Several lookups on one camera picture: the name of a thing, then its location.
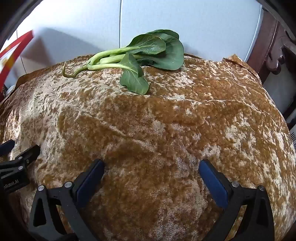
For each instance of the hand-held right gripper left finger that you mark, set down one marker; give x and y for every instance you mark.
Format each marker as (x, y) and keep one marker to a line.
(91, 183)

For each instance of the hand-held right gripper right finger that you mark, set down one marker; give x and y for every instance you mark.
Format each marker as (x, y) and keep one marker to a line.
(212, 183)

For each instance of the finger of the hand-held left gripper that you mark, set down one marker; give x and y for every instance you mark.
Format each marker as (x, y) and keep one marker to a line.
(7, 147)
(29, 155)

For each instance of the brown velvet cloth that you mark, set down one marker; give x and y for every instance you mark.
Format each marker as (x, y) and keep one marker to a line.
(148, 115)

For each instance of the white vented appliance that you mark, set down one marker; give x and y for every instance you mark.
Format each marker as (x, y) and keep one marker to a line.
(292, 136)

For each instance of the red striped board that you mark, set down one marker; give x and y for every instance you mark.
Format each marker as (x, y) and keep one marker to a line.
(16, 47)

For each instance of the green bok choy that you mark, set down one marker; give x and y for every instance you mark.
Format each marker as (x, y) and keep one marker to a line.
(161, 49)

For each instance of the dark carved wooden furniture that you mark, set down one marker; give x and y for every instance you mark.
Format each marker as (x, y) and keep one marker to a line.
(268, 41)

